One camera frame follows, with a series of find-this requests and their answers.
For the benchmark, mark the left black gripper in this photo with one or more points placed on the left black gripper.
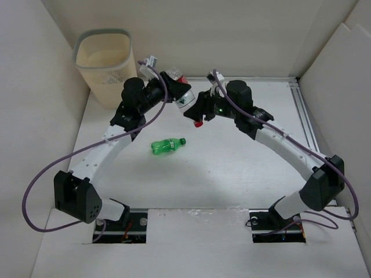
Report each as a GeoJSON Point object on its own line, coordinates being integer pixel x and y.
{"type": "Point", "coordinates": [174, 88]}

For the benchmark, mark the green plastic bottle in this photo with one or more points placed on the green plastic bottle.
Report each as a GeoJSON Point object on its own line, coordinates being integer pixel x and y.
{"type": "Point", "coordinates": [167, 145]}

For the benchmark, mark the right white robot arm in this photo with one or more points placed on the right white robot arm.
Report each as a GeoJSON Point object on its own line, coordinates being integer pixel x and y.
{"type": "Point", "coordinates": [322, 182]}

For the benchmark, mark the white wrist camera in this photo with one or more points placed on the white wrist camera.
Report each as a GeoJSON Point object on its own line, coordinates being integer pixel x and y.
{"type": "Point", "coordinates": [214, 79]}
{"type": "Point", "coordinates": [147, 67]}

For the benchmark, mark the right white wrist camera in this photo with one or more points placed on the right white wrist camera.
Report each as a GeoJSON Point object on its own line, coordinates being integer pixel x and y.
{"type": "Point", "coordinates": [214, 79]}

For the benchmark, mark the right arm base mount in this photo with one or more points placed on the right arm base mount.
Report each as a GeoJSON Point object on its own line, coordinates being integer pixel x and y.
{"type": "Point", "coordinates": [268, 227]}

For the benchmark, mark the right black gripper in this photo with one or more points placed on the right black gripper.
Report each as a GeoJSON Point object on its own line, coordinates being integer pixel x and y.
{"type": "Point", "coordinates": [197, 110]}

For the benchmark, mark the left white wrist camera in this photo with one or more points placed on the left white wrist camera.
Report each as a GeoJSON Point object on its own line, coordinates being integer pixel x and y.
{"type": "Point", "coordinates": [147, 67]}

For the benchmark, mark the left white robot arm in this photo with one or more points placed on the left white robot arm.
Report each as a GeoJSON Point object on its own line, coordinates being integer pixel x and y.
{"type": "Point", "coordinates": [75, 191]}

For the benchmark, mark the clear bottle red label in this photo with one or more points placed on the clear bottle red label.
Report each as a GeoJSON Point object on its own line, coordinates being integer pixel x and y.
{"type": "Point", "coordinates": [189, 98]}

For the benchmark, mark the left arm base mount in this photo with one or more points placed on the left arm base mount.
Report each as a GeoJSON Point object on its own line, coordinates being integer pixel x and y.
{"type": "Point", "coordinates": [134, 232]}

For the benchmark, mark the beige plastic waste bin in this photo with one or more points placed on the beige plastic waste bin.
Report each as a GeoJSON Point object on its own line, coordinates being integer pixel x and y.
{"type": "Point", "coordinates": [105, 59]}

